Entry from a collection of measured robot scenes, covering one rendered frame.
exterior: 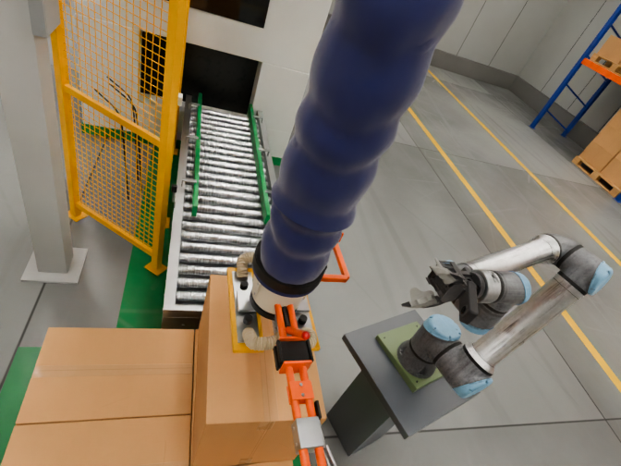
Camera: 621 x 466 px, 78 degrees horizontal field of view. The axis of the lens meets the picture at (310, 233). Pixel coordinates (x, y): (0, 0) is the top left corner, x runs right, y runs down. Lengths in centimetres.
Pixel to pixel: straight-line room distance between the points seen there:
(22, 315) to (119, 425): 119
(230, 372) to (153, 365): 53
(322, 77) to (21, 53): 150
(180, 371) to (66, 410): 42
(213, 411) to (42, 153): 153
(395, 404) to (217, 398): 80
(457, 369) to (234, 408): 89
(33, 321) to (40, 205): 66
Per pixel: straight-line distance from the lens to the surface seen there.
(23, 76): 212
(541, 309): 168
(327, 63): 81
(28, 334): 267
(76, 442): 176
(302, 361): 111
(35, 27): 199
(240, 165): 304
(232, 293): 136
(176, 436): 174
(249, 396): 139
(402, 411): 182
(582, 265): 167
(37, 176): 239
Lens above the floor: 218
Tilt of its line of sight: 39 degrees down
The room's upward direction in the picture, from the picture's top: 23 degrees clockwise
